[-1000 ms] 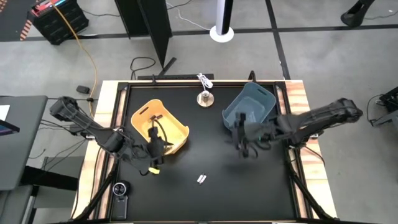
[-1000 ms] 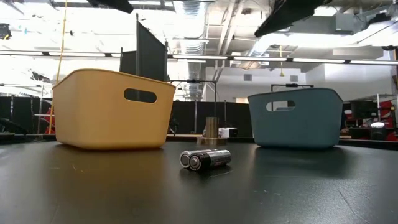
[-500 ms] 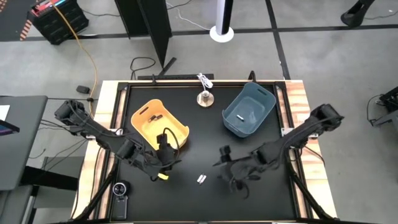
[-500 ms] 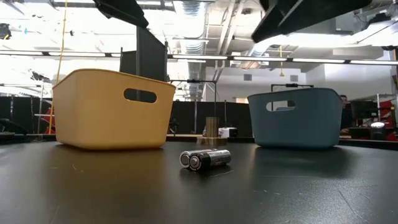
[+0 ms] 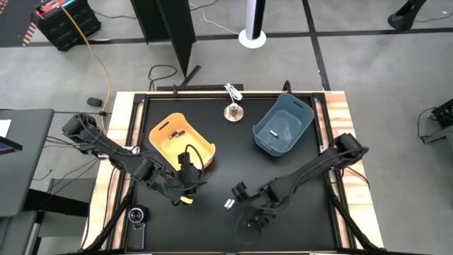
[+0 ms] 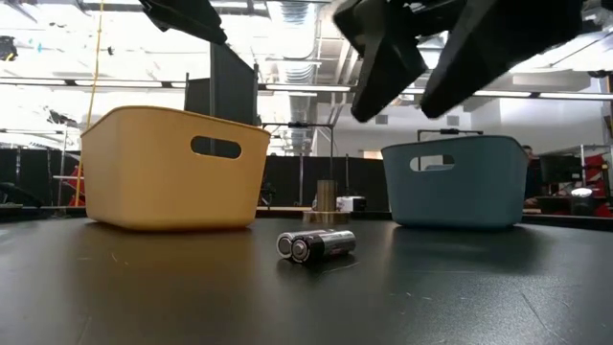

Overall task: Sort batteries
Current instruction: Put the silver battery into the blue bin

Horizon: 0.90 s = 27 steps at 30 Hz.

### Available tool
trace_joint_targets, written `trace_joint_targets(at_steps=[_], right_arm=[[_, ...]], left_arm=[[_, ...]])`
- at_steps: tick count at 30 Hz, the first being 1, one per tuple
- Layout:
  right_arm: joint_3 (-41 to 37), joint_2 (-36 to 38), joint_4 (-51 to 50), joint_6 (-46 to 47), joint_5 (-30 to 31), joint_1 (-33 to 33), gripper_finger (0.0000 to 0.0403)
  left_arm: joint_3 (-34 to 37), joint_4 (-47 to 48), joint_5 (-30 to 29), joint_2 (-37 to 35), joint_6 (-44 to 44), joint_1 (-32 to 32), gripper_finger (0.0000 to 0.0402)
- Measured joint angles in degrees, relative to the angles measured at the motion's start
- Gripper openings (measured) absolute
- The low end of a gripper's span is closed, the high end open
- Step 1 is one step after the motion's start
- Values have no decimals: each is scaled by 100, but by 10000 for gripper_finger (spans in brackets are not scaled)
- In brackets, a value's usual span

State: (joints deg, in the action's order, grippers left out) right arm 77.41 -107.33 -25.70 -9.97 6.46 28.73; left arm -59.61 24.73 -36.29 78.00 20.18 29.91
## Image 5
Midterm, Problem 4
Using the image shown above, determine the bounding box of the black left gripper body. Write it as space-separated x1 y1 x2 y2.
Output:
176 164 200 196

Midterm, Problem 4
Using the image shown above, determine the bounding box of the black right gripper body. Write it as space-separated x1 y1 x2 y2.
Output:
246 183 272 212

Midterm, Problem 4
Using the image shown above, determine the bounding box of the yellow plastic bin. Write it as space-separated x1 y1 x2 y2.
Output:
148 112 217 172

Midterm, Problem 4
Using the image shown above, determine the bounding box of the blue plastic bin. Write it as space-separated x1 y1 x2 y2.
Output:
252 93 315 157

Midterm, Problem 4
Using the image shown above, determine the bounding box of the black divider panel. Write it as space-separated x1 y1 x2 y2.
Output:
130 0 202 88

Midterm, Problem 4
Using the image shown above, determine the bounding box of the white pole with round base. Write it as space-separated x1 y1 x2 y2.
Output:
238 0 268 50

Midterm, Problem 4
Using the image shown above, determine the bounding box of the grey desk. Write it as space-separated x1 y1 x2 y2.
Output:
0 108 55 217

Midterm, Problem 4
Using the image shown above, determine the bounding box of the dark tablet device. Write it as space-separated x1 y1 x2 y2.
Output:
0 136 24 155

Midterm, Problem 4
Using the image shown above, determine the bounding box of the black plastic crate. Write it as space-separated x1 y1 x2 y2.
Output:
35 0 102 52

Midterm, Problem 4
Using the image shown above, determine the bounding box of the white paper sheet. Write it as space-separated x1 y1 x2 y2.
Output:
0 119 13 139

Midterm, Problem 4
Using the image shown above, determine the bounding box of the black equipment stand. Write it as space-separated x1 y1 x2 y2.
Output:
417 98 453 145

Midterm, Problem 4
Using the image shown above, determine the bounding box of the black stand foot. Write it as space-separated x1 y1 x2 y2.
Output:
387 0 428 33

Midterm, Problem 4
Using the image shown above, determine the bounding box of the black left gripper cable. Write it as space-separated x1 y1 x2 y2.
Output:
183 144 207 188

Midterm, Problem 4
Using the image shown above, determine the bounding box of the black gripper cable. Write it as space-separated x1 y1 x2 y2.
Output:
234 208 265 246
183 144 207 188

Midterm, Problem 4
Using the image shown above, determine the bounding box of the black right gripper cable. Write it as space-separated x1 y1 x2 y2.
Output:
234 208 265 246

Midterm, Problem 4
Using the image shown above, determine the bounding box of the black table-level camera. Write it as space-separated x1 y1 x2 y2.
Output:
127 205 149 225

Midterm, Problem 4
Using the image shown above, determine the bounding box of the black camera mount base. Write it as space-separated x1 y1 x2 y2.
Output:
127 222 147 251

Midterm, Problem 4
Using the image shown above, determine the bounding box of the white coiled cable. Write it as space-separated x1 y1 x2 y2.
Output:
224 82 243 107

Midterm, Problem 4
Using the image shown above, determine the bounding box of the black floor cable loop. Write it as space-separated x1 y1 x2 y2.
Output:
147 64 178 91

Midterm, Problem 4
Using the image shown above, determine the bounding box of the yellow extension cable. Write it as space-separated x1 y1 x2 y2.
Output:
58 3 113 134

